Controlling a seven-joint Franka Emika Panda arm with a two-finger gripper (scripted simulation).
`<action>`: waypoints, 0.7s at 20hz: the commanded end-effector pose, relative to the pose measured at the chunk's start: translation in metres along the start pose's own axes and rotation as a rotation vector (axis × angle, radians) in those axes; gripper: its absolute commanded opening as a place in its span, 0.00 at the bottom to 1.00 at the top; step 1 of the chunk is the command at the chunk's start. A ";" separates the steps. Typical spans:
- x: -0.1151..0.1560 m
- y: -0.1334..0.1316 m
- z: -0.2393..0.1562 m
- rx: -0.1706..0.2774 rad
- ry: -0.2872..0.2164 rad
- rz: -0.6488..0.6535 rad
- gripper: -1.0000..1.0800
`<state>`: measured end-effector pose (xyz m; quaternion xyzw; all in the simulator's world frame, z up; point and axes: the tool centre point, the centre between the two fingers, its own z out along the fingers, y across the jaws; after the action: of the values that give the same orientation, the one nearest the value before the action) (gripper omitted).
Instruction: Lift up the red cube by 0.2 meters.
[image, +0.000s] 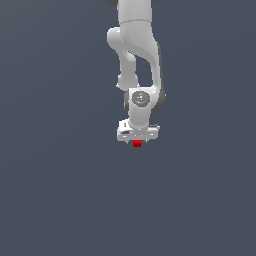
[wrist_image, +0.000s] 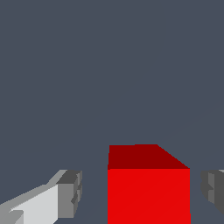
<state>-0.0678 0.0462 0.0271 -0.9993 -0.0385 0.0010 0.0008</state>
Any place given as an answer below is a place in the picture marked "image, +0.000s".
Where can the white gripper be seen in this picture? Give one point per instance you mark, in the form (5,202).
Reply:
(133,133)

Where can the red cube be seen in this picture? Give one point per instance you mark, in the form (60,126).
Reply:
(137,143)

